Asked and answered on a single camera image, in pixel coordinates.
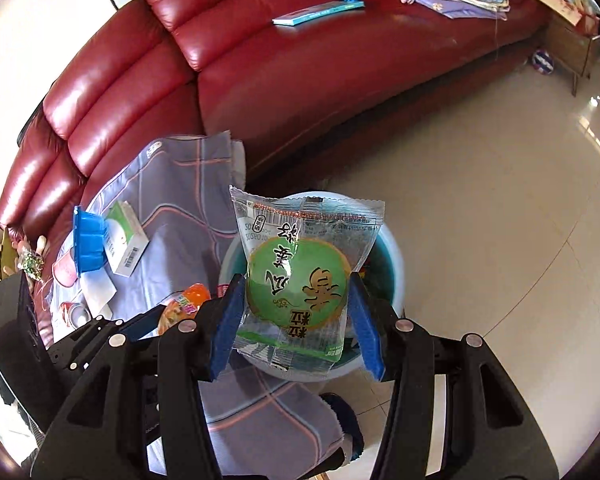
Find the blue white ball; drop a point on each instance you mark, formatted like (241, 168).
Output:
(542, 61)

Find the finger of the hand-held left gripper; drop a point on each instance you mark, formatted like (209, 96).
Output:
(140, 322)

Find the green pastry packet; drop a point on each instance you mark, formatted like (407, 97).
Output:
(295, 290)

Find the patterned pouch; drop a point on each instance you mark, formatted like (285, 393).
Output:
(30, 266)

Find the white paper napkin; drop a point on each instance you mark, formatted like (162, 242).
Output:
(97, 292)

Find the orange jelly cup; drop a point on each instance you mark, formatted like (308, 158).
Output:
(190, 297)

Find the red leather sofa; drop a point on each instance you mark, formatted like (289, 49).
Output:
(290, 85)

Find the white green medicine box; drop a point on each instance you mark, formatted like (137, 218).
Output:
(125, 245)

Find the pink paper cup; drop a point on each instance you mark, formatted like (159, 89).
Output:
(66, 272)

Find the blue plastic tray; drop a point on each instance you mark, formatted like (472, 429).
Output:
(90, 245)

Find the blue fuzzy slipper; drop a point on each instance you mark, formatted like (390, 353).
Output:
(342, 420)

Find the beige plush toy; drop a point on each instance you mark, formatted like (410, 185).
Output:
(40, 244)

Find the blue book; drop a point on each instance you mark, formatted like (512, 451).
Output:
(315, 12)

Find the red drink can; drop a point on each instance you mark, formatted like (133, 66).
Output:
(75, 312)

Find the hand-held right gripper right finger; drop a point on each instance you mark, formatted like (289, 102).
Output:
(365, 330)

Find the wooden side table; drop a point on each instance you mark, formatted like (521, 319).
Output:
(570, 45)

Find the teal plastic bucket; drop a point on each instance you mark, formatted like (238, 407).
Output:
(385, 265)

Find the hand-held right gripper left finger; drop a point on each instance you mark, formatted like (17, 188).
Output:
(227, 325)

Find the grey checked cloth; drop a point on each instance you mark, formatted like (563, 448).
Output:
(190, 210)

